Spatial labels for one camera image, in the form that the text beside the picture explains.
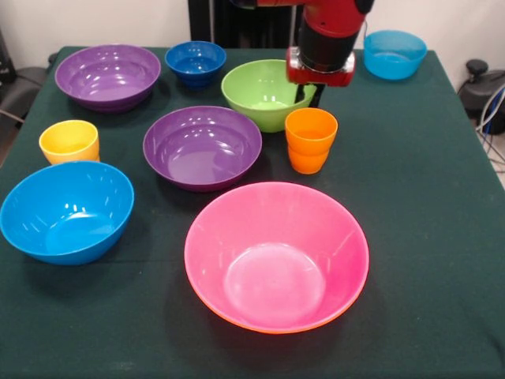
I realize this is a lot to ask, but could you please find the yellow plastic cup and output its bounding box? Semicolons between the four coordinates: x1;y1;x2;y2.
38;119;101;166

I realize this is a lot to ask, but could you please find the light blue plastic cup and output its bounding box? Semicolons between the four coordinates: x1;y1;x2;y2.
362;30;428;81

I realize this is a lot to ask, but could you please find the pink plastic bowl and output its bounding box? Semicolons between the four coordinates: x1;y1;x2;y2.
184;181;371;332

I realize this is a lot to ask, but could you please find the purple plastic bowl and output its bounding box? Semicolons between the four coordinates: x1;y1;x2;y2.
142;105;264;193
54;43;162;114

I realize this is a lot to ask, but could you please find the orange plastic bowl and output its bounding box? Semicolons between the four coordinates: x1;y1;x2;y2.
187;272;366;336

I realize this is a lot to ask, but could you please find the orange plastic cup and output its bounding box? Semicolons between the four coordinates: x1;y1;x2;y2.
284;107;339;175

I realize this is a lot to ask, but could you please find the dark green table cloth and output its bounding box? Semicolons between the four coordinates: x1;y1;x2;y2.
0;46;505;379

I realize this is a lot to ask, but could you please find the tangle of floor cables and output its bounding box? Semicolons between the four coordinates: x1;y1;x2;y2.
475;84;505;174

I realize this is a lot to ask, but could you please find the green plastic bowl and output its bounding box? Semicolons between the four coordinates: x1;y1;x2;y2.
220;58;319;133

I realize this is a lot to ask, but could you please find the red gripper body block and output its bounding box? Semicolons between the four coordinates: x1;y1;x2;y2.
286;46;357;88

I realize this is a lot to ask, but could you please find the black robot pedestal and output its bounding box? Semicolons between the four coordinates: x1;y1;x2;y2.
188;0;305;50

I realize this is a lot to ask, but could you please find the light blue plastic bowl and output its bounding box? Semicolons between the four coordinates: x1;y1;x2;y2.
0;160;136;266

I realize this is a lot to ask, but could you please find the small dark blue bowl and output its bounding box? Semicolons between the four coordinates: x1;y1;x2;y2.
164;40;227;90

